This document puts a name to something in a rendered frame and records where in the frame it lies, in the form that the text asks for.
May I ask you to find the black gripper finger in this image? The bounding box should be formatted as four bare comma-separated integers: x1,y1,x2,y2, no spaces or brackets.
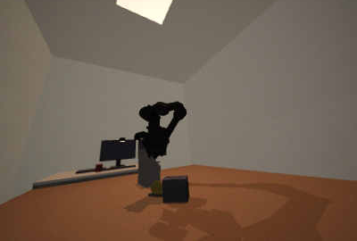
141,140,154,158
153,142,164,158

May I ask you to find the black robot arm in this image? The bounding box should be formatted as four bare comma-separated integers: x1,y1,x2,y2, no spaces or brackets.
139,102,187,159

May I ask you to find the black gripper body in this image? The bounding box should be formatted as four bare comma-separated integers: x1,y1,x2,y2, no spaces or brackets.
134,123,170,144

